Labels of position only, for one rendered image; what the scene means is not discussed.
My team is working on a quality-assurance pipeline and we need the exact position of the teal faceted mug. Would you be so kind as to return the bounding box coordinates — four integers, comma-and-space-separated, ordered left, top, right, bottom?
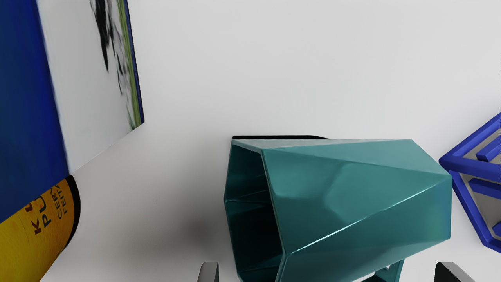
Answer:
224, 139, 453, 282

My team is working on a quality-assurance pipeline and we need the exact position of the yellow labelled can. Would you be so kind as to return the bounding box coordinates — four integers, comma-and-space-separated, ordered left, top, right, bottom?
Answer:
0, 175, 81, 282

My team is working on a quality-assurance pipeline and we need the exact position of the blue wire basket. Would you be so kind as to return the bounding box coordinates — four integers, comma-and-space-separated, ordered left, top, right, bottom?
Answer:
439, 112, 501, 253

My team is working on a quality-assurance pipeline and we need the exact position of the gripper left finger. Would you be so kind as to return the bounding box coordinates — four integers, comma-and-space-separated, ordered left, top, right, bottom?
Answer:
198, 262, 220, 282

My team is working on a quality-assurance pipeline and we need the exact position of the blue and white carton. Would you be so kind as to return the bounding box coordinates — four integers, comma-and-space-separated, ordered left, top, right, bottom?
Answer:
0, 0, 145, 224

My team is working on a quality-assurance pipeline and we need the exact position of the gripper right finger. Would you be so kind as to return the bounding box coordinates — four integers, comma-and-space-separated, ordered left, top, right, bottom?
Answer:
434, 262, 476, 282

